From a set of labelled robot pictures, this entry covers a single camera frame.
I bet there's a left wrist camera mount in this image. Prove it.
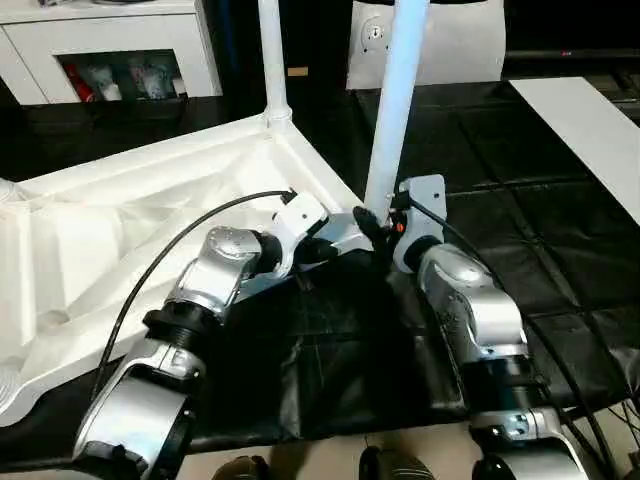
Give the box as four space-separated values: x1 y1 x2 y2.
272 192 329 279

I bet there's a white plastic table top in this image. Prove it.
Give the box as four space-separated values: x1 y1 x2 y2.
0 112 381 429

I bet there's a flat white board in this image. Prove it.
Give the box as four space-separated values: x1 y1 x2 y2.
509 77 640 226

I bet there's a dark left robot foot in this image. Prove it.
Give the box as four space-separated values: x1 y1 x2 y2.
213 454 271 480

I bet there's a white panel with screw holes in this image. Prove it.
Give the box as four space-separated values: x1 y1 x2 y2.
345 0 507 91

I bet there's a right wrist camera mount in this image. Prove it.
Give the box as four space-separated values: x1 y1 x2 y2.
392 173 447 274

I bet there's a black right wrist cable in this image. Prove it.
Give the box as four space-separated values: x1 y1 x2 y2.
407 197 616 480

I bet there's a white glass-door cabinet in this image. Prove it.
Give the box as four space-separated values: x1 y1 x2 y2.
0 0 224 106

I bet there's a dark right robot foot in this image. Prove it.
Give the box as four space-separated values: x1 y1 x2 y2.
358 444 434 480

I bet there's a black bar with red light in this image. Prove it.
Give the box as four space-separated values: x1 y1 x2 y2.
504 48 640 59

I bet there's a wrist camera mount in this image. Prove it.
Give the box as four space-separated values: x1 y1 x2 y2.
392 173 447 274
272 192 329 279

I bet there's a dark robot foot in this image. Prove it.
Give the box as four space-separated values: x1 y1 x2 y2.
213 454 271 480
358 444 434 480

